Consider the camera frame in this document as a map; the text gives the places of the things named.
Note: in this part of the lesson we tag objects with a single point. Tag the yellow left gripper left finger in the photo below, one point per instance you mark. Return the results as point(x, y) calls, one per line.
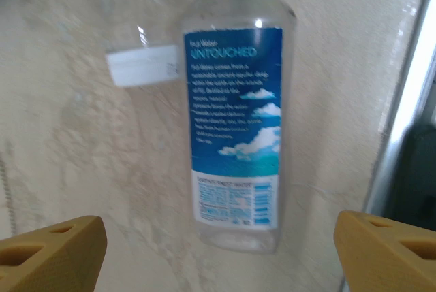
point(51, 258)

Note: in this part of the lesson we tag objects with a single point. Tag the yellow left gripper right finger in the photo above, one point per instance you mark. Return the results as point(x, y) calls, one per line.
point(385, 258)

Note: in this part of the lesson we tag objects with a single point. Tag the clear bottle green leaf label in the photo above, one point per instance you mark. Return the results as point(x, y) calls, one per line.
point(143, 65)

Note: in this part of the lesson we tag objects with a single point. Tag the square clear bottle blue label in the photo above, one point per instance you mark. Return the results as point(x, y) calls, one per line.
point(235, 101)

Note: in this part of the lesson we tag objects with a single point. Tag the aluminium front frame rail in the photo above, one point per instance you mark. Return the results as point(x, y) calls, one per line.
point(398, 101)

